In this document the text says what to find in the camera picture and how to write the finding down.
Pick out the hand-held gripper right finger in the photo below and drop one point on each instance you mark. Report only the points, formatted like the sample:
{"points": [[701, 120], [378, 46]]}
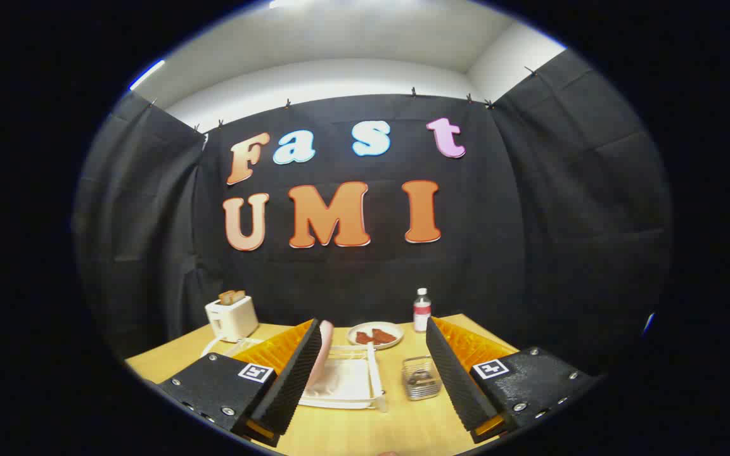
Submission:
{"points": [[450, 373]]}

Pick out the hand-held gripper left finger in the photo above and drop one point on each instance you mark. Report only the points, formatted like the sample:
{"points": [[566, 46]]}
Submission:
{"points": [[295, 380]]}

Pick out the pink plate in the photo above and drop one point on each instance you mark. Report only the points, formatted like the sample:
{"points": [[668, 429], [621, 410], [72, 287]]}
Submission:
{"points": [[322, 351]]}

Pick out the white dish rack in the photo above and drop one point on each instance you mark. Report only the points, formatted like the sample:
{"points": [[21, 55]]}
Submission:
{"points": [[349, 380]]}

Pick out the white plate with meat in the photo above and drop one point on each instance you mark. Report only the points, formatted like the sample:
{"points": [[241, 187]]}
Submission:
{"points": [[374, 329]]}

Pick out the clear bottle red label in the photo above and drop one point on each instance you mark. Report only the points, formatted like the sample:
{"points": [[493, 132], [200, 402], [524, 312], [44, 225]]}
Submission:
{"points": [[422, 311]]}

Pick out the brown meat slice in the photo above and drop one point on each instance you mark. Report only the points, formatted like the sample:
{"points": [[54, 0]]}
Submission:
{"points": [[363, 338], [384, 336]]}

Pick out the white toaster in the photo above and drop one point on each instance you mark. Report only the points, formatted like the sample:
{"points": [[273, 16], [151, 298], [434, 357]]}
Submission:
{"points": [[233, 320]]}

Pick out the toast slice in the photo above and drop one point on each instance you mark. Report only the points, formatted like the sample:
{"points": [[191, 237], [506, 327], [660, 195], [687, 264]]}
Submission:
{"points": [[225, 298], [239, 296]]}

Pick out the black backdrop cloth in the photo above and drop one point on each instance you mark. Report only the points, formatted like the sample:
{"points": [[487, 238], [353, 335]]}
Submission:
{"points": [[530, 221]]}

